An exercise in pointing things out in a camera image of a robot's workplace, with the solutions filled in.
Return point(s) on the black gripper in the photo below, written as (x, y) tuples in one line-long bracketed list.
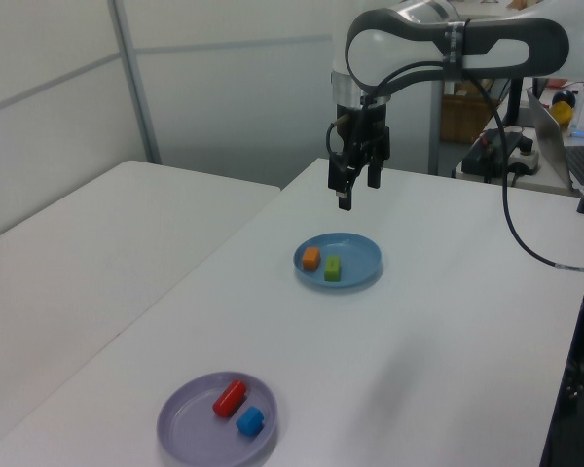
[(372, 129)]

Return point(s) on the green block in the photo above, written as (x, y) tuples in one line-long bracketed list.
[(333, 268)]

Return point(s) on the orange block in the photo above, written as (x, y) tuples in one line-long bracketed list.
[(311, 259)]

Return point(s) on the red cylinder block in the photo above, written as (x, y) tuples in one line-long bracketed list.
[(229, 399)]

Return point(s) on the blue block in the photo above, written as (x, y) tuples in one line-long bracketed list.
[(249, 421)]

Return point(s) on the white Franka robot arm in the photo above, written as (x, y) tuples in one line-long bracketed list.
[(370, 48)]

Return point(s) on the blue plate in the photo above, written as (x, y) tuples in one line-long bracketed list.
[(357, 262)]

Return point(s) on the brown cardboard box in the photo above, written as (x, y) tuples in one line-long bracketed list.
[(460, 121)]

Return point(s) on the black power box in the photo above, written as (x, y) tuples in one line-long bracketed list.
[(486, 151)]

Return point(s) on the white button box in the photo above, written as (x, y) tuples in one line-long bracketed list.
[(525, 158)]

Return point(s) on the black monitor stand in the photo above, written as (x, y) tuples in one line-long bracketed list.
[(515, 102)]

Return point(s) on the grey desk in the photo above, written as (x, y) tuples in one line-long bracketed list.
[(540, 182)]

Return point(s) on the silver laptop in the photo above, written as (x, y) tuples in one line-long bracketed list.
[(547, 136)]

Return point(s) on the yellow toy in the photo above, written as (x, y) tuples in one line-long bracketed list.
[(562, 113)]

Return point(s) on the dark blue ball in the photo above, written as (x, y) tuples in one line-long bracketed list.
[(564, 96)]

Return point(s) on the purple plate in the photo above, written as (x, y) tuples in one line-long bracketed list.
[(190, 428)]

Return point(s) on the grey partition post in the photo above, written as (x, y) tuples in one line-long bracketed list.
[(136, 97)]

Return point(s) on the dark support frame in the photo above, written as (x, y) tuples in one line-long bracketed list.
[(579, 350)]

